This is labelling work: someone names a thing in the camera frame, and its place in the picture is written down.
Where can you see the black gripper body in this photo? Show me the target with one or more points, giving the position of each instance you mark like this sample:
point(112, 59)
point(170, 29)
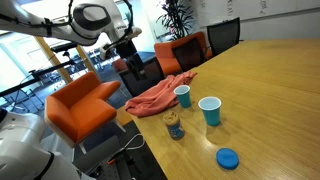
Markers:
point(128, 50)

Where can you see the blue round plastic lid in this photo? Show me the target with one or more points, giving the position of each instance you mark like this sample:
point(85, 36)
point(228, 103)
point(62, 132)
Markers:
point(227, 158)

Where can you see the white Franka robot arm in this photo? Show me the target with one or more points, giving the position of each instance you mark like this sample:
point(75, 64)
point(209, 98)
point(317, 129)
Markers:
point(26, 140)

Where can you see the orange cloth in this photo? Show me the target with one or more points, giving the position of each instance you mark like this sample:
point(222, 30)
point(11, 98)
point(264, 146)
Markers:
point(156, 96)

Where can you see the orange sofa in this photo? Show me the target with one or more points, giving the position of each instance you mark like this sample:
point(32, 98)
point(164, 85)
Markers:
point(166, 60)

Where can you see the yellow wooden pillar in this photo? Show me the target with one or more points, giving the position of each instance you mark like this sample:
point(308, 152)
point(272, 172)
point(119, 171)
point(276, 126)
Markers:
point(53, 60)
point(86, 60)

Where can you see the teal plastic cup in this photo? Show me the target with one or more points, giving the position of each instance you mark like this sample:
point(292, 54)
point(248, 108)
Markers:
point(211, 113)
point(183, 97)

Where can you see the black mesh office chair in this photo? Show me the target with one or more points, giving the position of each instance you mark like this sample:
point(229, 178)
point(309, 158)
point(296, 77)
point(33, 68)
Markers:
point(188, 56)
point(223, 35)

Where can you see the green potted plant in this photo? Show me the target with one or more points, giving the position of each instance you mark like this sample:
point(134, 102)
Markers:
point(176, 18)

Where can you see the orange armchair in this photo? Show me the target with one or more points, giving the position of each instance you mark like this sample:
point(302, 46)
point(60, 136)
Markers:
point(83, 110)

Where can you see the peanut butter jar blue label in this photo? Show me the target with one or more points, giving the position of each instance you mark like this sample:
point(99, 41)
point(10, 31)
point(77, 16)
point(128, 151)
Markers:
point(174, 126)

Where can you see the black robot stand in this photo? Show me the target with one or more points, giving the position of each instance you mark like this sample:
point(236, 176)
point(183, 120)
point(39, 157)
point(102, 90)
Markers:
point(100, 156)

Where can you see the black metal stand bar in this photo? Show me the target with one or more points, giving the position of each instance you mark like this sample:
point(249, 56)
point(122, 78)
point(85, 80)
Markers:
point(36, 71)

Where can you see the white wall whiteboard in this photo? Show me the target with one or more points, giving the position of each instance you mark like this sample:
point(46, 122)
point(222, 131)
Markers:
point(253, 8)

